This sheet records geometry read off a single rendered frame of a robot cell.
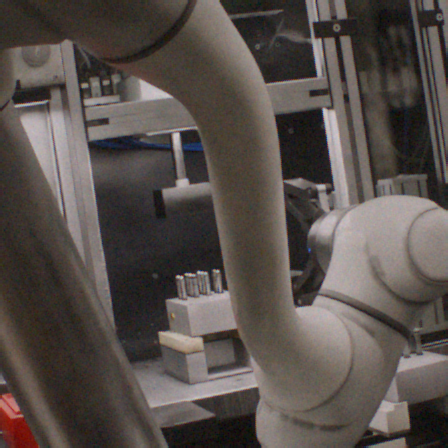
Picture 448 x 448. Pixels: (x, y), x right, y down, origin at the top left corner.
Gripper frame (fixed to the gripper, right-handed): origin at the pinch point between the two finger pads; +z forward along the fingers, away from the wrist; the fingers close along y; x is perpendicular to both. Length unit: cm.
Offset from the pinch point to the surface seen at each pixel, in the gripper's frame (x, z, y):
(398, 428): -12.3, 0.5, -27.0
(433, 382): -18.6, 1.2, -22.2
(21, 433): 36.1, 3.4, -18.0
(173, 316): 4.9, 41.8, -11.9
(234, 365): -2.7, 38.0, -20.8
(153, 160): -2, 64, 13
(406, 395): -14.4, 1.1, -23.0
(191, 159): -8, 64, 12
